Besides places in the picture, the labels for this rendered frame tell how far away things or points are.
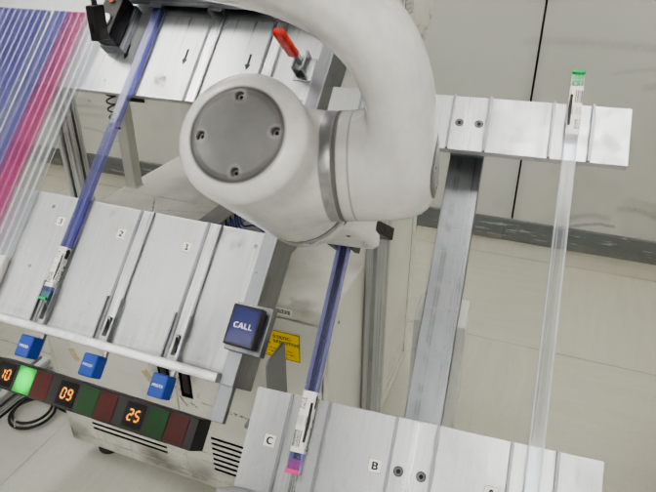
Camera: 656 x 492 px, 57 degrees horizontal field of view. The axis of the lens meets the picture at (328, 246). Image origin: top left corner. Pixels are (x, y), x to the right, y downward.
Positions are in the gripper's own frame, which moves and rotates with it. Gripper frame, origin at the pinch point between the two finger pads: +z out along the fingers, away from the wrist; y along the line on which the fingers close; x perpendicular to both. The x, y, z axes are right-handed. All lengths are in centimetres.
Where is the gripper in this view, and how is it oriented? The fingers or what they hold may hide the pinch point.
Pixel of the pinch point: (346, 234)
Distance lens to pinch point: 66.4
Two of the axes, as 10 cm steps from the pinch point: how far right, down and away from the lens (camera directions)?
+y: -9.6, -1.4, 2.6
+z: 2.4, 1.7, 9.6
